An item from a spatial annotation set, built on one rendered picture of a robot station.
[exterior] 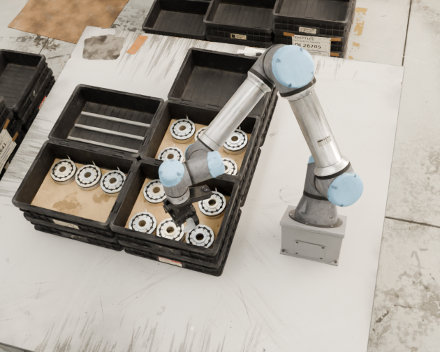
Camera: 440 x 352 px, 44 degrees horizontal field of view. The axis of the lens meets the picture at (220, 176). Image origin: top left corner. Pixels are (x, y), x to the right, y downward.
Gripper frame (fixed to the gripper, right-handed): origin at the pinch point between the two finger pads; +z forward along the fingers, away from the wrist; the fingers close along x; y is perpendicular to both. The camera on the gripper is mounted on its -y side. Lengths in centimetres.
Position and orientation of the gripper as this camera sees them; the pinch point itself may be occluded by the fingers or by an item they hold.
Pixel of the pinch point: (192, 220)
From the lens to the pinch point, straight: 189.7
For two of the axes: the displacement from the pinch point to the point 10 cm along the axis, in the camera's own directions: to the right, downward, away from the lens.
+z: 0.9, 5.3, 8.4
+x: 5.8, 6.6, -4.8
